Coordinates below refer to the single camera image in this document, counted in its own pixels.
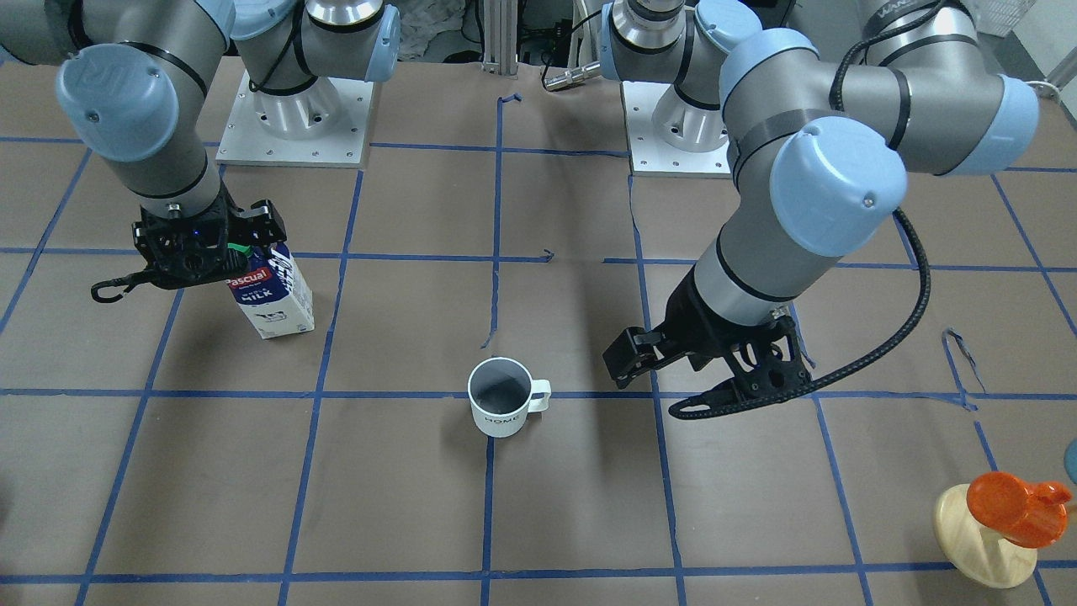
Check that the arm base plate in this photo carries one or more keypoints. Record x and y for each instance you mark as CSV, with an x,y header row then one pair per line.
x,y
668,137
325,126

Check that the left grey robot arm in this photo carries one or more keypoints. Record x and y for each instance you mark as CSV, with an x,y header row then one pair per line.
x,y
820,155

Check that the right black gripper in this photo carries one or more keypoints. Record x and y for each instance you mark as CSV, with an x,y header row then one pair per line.
x,y
267,222

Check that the aluminium frame post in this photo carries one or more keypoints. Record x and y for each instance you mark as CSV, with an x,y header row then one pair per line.
x,y
500,20

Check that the blue plastic cup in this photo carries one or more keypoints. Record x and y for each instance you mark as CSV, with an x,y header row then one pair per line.
x,y
1070,461

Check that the white mug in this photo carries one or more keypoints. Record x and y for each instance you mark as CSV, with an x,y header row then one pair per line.
x,y
502,393

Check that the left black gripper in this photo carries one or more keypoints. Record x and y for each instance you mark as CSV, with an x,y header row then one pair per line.
x,y
701,326

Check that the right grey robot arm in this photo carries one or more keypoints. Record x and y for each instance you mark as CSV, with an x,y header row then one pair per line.
x,y
133,76

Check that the orange plastic cup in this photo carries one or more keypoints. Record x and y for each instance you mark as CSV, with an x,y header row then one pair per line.
x,y
1030,515

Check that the blue white milk carton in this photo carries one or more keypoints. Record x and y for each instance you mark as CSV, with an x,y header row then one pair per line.
x,y
273,294

